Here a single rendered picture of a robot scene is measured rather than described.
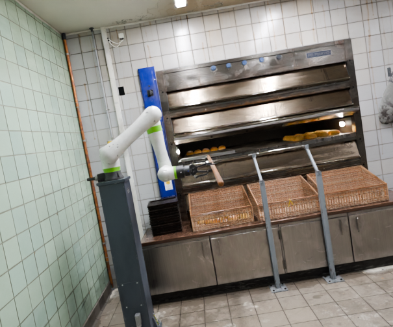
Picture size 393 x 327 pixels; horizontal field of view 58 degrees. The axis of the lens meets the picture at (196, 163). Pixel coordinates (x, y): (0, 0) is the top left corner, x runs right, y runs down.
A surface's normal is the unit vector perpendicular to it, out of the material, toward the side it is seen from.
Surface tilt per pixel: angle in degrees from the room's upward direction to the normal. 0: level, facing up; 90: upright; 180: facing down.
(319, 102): 68
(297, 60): 92
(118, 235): 90
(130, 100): 90
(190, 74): 90
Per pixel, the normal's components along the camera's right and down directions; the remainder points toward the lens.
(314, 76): -0.06, -0.26
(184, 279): 0.00, 0.07
